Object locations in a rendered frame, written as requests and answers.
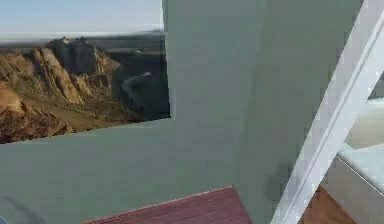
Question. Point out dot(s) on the window with mountain view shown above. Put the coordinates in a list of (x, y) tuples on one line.
[(76, 76)]

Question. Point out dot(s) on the white room door frame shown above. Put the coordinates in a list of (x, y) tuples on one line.
[(336, 113)]

